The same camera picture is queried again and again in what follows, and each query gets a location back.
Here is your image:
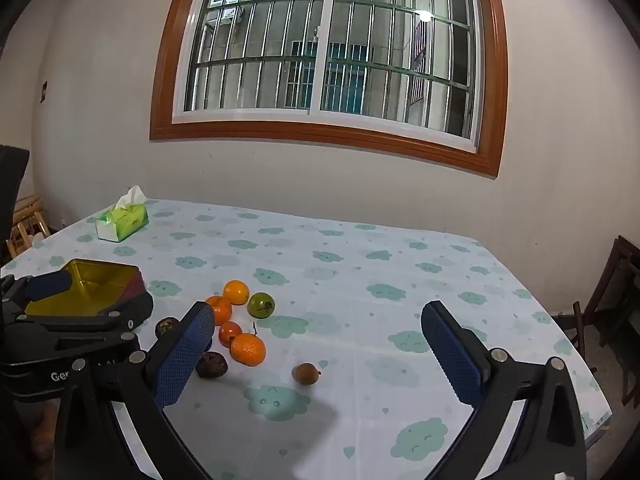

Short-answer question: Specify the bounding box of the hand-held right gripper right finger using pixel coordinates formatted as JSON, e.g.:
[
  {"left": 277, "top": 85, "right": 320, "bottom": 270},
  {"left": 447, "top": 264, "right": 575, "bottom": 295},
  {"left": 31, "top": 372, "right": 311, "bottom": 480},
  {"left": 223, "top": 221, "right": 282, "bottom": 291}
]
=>
[{"left": 421, "top": 300, "right": 587, "bottom": 480}]

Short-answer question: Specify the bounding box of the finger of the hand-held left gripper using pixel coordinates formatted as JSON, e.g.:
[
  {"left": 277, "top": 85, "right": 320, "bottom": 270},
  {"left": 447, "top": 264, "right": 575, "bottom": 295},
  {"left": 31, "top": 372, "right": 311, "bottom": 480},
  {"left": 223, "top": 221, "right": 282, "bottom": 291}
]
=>
[
  {"left": 0, "top": 270, "right": 74, "bottom": 317},
  {"left": 14, "top": 292, "right": 155, "bottom": 352}
]

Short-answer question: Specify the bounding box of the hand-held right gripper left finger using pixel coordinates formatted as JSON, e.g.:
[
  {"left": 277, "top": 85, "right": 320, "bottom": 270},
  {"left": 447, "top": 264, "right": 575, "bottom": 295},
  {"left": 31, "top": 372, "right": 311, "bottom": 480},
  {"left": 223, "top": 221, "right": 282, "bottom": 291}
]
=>
[{"left": 52, "top": 301, "right": 216, "bottom": 480}]

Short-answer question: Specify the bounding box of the dark brown fruit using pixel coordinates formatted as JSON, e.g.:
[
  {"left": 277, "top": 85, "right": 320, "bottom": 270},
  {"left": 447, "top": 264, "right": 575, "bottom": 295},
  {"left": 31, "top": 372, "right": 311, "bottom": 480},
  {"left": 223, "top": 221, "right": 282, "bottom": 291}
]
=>
[
  {"left": 195, "top": 351, "right": 229, "bottom": 380},
  {"left": 154, "top": 317, "right": 181, "bottom": 340}
]

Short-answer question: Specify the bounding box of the gold metal tin tray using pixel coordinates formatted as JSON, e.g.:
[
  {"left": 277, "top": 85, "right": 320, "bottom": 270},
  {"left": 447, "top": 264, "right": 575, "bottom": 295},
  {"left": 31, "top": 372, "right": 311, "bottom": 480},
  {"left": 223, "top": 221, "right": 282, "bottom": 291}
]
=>
[{"left": 24, "top": 259, "right": 151, "bottom": 318}]

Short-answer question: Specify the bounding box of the red tomato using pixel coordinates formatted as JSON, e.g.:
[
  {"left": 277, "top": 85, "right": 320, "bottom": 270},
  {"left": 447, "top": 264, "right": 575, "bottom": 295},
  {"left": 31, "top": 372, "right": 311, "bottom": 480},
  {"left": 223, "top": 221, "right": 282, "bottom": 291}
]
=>
[{"left": 218, "top": 320, "right": 244, "bottom": 348}]

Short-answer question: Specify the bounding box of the orange mandarin with stem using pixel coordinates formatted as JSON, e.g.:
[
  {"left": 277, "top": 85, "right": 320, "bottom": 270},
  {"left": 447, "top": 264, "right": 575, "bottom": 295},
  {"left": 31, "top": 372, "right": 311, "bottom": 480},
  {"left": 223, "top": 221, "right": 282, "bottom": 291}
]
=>
[{"left": 229, "top": 321, "right": 266, "bottom": 366}]

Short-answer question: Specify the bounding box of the green tomato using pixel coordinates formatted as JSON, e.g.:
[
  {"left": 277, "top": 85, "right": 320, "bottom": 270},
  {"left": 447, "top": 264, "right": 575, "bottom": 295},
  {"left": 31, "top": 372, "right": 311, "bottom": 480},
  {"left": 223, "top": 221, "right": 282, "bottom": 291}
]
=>
[{"left": 248, "top": 292, "right": 276, "bottom": 319}]

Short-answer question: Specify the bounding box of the light brown round fruit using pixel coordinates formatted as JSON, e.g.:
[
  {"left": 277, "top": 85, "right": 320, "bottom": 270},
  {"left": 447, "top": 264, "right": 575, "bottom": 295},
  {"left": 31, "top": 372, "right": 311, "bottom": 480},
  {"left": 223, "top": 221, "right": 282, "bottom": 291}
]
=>
[{"left": 292, "top": 363, "right": 321, "bottom": 386}]

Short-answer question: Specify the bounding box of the bamboo chair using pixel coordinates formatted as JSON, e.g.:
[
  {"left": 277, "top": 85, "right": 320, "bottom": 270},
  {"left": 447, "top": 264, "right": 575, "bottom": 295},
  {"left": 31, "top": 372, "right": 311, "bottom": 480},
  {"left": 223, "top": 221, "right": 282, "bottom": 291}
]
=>
[{"left": 7, "top": 194, "right": 51, "bottom": 256}]

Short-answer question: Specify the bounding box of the green tissue box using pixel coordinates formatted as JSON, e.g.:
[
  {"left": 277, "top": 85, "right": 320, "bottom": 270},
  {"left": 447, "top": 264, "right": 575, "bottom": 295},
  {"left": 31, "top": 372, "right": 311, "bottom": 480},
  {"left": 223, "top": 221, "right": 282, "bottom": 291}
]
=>
[{"left": 95, "top": 185, "right": 150, "bottom": 244}]

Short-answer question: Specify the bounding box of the dark furniture piece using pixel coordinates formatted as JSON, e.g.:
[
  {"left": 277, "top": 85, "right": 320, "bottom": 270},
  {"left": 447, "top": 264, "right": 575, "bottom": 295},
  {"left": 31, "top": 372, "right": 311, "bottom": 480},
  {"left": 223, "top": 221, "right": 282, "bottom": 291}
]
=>
[{"left": 0, "top": 145, "right": 31, "bottom": 263}]

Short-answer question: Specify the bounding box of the cloud print tablecloth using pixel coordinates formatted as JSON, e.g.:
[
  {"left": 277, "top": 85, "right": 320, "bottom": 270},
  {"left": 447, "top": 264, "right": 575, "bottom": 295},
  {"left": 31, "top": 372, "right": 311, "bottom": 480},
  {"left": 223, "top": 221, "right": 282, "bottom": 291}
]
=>
[{"left": 0, "top": 197, "right": 613, "bottom": 480}]

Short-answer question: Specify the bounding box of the dark wooden chair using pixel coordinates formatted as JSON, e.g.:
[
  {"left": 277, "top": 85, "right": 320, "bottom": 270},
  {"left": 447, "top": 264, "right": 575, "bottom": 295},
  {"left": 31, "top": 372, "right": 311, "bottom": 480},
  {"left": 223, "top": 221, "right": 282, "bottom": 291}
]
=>
[{"left": 552, "top": 235, "right": 640, "bottom": 411}]

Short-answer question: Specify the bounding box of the wooden framed barred window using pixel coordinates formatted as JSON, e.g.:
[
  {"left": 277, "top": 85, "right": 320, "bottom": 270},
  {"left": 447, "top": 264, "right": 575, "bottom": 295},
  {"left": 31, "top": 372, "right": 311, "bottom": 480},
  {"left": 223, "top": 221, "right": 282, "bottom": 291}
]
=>
[{"left": 150, "top": 0, "right": 509, "bottom": 178}]

